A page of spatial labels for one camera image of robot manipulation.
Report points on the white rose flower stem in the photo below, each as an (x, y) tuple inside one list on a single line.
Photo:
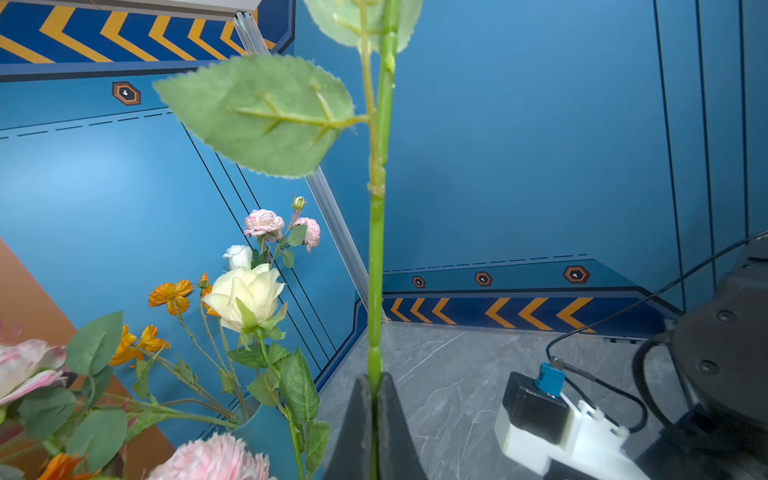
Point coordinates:
[(239, 257)]

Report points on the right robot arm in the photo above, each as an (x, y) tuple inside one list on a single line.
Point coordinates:
[(720, 351)]

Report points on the orange poppy flower stem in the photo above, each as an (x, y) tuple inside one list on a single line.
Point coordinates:
[(141, 352)]

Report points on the large pink peony stem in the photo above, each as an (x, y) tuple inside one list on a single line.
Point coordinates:
[(69, 400)]

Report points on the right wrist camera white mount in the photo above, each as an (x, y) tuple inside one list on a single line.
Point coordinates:
[(539, 428)]

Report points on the pink rose flower stem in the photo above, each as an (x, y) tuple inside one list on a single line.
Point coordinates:
[(277, 237)]

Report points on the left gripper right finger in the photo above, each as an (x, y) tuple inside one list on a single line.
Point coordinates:
[(397, 457)]

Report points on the orange ranunculus flower stem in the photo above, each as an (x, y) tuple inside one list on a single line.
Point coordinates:
[(279, 115)]

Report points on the cream flower stem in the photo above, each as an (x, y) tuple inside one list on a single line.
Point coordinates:
[(247, 303)]

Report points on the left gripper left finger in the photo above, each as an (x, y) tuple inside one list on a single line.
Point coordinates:
[(352, 456)]

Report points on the teal cylindrical vase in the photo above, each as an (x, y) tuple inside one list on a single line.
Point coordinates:
[(266, 431)]

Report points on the orange gerbera flower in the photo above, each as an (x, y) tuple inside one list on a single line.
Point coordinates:
[(64, 467)]

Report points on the right aluminium corner post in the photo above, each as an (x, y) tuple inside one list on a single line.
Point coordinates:
[(254, 43)]

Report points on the pink rose bud stem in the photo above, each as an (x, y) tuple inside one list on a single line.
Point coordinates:
[(220, 457)]

